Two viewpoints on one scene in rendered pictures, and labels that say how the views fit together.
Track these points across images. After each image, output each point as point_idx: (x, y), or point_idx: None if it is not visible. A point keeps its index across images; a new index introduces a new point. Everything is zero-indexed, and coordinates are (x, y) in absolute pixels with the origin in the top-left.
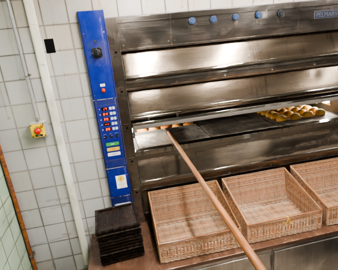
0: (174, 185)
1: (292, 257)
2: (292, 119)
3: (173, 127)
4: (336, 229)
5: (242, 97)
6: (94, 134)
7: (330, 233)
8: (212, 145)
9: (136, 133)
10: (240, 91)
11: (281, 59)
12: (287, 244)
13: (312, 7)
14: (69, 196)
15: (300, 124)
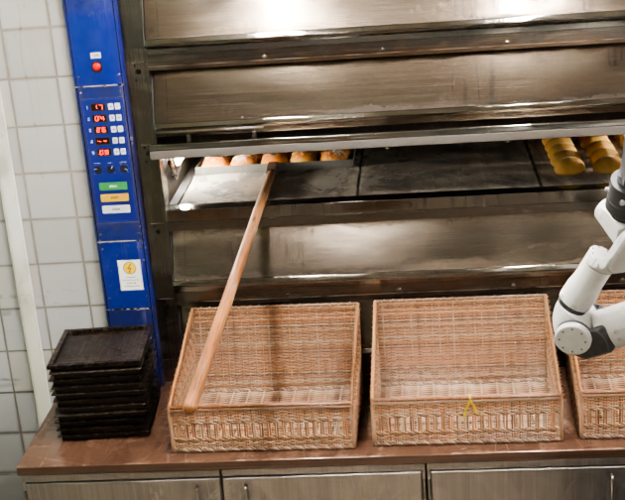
0: (260, 304)
1: (480, 495)
2: (596, 171)
3: (292, 164)
4: (596, 445)
5: (426, 105)
6: (75, 161)
7: (577, 452)
8: (352, 216)
9: (196, 168)
10: (423, 90)
11: (522, 20)
12: (461, 459)
13: None
14: (18, 294)
15: (600, 186)
